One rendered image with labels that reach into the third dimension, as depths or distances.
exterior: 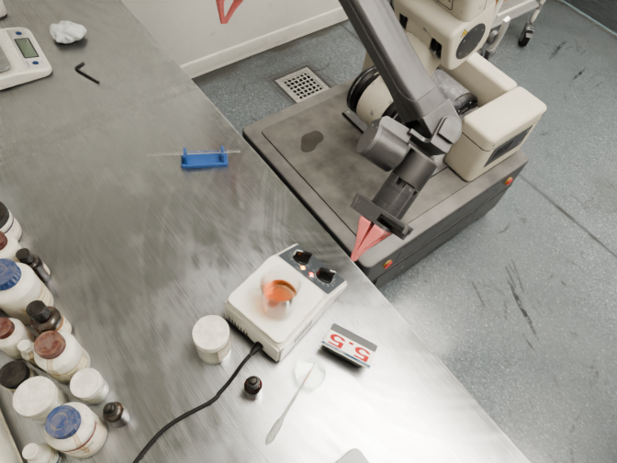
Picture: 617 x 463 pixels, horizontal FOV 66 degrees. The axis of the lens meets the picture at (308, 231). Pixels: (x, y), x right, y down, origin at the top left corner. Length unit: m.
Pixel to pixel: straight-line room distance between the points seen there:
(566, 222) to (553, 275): 0.29
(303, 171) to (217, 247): 0.69
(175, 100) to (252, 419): 0.76
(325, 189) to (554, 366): 1.03
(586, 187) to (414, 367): 1.76
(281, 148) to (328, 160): 0.16
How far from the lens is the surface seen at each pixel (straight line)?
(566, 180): 2.49
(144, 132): 1.16
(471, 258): 2.00
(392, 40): 0.78
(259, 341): 0.82
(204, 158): 1.08
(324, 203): 1.51
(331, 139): 1.69
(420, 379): 0.89
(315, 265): 0.89
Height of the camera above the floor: 1.57
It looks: 57 degrees down
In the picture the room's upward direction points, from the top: 11 degrees clockwise
